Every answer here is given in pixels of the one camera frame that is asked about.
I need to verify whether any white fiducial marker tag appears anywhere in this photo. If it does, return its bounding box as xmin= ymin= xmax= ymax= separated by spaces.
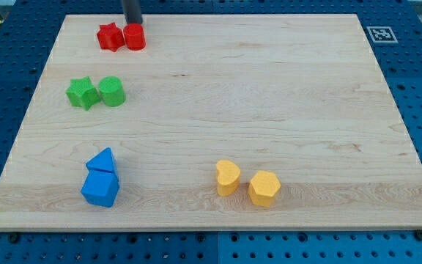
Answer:
xmin=366 ymin=26 xmax=398 ymax=43

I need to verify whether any blue triangle block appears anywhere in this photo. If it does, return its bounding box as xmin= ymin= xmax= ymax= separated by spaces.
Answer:
xmin=85 ymin=147 xmax=119 ymax=181

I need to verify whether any red cylinder block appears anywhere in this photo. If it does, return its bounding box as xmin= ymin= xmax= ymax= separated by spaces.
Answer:
xmin=123 ymin=23 xmax=146 ymax=51

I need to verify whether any red star block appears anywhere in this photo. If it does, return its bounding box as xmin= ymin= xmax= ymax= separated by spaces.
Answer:
xmin=97 ymin=22 xmax=125 ymax=52

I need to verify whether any yellow hexagon block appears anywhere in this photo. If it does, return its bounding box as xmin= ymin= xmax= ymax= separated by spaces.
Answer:
xmin=248 ymin=170 xmax=281 ymax=207

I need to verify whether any green cylinder block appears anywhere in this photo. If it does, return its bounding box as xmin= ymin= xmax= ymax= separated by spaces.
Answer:
xmin=98 ymin=76 xmax=126 ymax=107

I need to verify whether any grey cylindrical robot arm tip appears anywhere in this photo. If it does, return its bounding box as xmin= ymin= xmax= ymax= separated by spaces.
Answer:
xmin=121 ymin=0 xmax=143 ymax=24

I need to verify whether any yellow heart block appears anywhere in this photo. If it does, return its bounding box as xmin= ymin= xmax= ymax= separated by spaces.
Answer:
xmin=215 ymin=159 xmax=241 ymax=197

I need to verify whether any blue cube block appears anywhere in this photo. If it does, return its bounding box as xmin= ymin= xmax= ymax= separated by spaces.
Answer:
xmin=81 ymin=170 xmax=119 ymax=208

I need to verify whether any green star block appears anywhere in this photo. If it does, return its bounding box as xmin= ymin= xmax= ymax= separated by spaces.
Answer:
xmin=65 ymin=76 xmax=100 ymax=111

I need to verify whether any light wooden board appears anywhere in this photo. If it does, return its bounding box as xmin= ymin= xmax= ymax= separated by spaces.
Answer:
xmin=0 ymin=14 xmax=422 ymax=232

